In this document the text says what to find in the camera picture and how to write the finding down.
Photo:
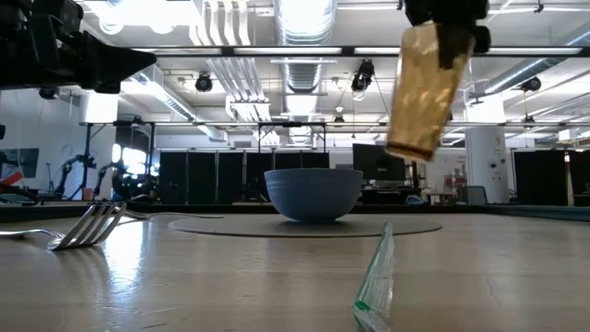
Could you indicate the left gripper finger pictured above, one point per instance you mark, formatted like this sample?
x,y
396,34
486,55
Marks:
x,y
110,60

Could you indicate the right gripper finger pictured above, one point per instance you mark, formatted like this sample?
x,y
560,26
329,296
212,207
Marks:
x,y
454,43
482,39

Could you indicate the amber plastic tumbler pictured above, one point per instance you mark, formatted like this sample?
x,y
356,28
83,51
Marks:
x,y
419,101

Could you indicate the silver metal fork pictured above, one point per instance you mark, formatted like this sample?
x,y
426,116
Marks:
x,y
87,226

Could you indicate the blue bowl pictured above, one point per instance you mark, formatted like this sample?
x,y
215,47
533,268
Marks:
x,y
313,193

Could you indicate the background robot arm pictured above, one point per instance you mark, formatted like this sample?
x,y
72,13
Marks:
x,y
103,173
69,168

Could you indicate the black hanging spotlight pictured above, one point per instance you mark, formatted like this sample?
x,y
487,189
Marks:
x,y
531,84
363,76
48,94
204,83

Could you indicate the white pillar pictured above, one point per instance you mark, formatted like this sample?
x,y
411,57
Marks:
x,y
486,152

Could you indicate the red bar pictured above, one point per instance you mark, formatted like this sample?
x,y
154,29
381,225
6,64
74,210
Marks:
x,y
11,179

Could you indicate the black monitor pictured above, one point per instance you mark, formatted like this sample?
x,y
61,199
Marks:
x,y
369,161

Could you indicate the black partition panel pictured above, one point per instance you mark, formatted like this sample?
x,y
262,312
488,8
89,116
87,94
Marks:
x,y
539,177

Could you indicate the grey office chair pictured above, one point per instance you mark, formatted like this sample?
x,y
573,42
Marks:
x,y
477,196

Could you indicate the round grey placemat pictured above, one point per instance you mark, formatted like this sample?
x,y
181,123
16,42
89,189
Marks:
x,y
392,227

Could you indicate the black background rig frame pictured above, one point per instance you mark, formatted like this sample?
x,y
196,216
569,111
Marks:
x,y
184,123

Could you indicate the black overhead frame beam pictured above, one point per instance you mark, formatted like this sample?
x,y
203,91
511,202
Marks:
x,y
348,50

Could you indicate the dark wall picture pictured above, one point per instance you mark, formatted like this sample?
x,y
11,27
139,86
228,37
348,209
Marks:
x,y
27,161

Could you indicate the black partition wall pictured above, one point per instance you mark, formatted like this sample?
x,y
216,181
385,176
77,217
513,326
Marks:
x,y
203,177

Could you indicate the silver ceiling duct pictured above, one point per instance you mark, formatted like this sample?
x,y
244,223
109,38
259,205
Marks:
x,y
304,74

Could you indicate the black table edge rail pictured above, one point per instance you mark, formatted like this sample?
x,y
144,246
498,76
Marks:
x,y
46,212

